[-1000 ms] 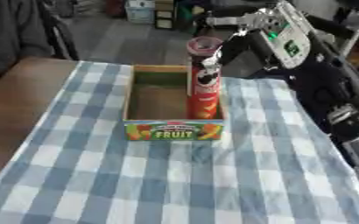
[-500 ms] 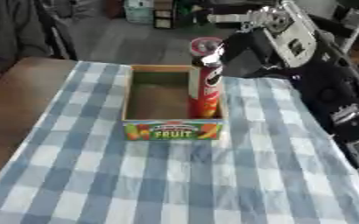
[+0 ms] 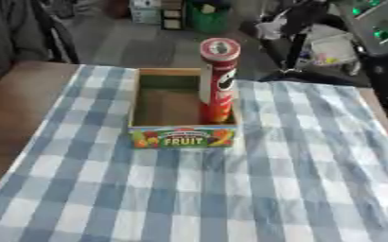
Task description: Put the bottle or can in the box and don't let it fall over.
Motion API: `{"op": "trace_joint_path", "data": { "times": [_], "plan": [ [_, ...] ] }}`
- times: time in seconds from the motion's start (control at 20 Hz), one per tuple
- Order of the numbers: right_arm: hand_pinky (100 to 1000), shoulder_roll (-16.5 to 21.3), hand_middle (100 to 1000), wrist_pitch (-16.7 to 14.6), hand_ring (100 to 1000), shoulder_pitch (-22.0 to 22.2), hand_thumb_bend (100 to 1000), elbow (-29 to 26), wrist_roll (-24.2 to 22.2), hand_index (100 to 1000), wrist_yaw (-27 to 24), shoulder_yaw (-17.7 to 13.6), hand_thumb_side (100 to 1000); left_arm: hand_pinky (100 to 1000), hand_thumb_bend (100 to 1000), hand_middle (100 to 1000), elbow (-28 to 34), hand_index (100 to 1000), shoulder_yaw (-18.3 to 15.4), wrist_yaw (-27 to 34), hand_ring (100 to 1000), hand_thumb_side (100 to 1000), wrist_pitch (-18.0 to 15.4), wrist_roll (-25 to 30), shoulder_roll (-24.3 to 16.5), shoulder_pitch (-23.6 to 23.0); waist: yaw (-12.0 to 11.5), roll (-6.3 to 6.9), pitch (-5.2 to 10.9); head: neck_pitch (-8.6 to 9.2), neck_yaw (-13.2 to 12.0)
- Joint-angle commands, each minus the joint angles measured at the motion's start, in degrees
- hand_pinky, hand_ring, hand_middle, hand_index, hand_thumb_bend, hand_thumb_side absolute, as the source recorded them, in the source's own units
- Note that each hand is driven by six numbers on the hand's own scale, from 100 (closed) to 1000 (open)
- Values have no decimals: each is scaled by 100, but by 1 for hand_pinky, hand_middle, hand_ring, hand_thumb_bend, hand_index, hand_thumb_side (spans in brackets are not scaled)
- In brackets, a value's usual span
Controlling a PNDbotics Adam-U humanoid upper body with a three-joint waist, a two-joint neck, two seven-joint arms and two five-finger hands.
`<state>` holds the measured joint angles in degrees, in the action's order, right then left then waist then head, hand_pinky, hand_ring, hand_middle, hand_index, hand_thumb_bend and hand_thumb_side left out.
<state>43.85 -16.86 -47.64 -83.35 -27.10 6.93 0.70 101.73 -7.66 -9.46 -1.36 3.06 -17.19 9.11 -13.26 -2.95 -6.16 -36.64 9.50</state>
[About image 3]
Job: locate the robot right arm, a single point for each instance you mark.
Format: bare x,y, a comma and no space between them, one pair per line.
382,28

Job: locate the wooden box with printed front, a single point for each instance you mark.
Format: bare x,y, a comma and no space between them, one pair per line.
169,107

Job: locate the white storage box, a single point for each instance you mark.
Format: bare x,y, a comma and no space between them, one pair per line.
146,12

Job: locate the red cylindrical snack can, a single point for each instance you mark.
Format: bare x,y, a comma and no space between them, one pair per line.
219,78

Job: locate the green bin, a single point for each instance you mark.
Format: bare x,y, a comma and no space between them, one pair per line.
208,17

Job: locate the small dark framed shelf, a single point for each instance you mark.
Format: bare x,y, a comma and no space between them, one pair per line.
172,15

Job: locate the white bag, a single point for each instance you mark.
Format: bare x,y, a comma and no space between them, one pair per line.
331,47

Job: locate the black chair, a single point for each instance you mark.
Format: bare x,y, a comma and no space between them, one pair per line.
59,34

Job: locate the person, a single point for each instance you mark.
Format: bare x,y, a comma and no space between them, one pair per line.
7,34

